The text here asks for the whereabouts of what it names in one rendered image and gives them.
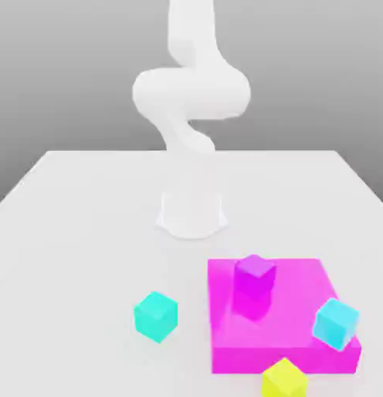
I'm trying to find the small teal cube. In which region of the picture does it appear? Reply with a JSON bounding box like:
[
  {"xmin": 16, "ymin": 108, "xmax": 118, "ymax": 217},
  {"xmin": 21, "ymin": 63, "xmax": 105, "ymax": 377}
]
[{"xmin": 133, "ymin": 291, "xmax": 179, "ymax": 344}]

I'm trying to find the small cyan cube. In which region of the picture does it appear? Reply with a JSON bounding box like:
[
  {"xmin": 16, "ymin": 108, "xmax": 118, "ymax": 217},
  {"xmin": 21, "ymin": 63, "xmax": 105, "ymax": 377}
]
[{"xmin": 312, "ymin": 297, "xmax": 361, "ymax": 352}]

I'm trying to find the small yellow cube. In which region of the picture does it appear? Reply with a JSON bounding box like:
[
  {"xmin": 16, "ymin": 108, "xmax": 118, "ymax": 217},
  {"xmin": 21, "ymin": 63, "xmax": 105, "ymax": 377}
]
[{"xmin": 261, "ymin": 357, "xmax": 309, "ymax": 397}]

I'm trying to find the small purple cube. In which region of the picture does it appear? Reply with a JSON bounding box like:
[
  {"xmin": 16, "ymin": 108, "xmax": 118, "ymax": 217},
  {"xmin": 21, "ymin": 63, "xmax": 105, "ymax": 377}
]
[{"xmin": 231, "ymin": 254, "xmax": 277, "ymax": 322}]

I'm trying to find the large magenta box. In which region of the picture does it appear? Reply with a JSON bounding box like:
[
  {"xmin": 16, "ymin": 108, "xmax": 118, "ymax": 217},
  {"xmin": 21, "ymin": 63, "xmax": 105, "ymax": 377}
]
[{"xmin": 207, "ymin": 257, "xmax": 363, "ymax": 375}]

